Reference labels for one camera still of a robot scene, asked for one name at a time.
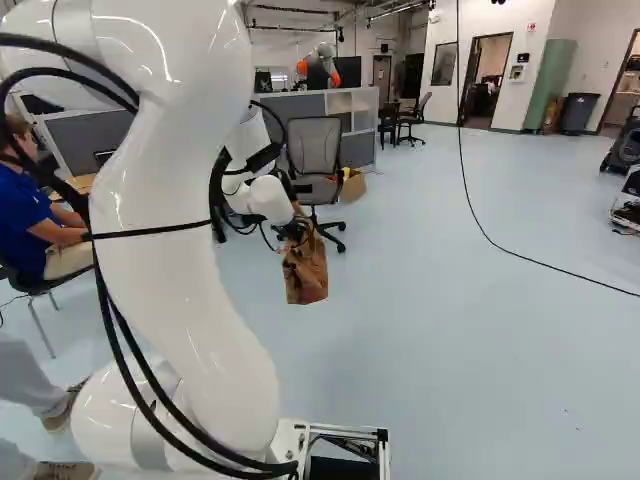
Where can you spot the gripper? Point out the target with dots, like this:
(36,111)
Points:
(300,229)

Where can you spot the brown paper grocery bag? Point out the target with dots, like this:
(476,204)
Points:
(306,275)

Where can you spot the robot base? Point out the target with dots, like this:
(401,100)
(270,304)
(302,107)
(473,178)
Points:
(345,450)

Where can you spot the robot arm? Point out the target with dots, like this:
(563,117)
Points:
(165,210)

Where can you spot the open cardboard box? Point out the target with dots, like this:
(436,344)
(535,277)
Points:
(352,186)

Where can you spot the grey mesh office chair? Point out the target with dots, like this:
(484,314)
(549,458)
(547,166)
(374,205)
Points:
(315,145)

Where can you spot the grey and white partition shelf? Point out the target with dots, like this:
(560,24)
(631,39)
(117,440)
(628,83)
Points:
(320,107)

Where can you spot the wooden desk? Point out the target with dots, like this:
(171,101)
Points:
(81,184)

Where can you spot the metal-legged chair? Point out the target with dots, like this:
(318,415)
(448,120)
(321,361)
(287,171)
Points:
(30,290)

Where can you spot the person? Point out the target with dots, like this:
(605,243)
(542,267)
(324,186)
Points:
(20,220)

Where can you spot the person's legs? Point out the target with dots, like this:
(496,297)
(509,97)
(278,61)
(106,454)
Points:
(25,380)

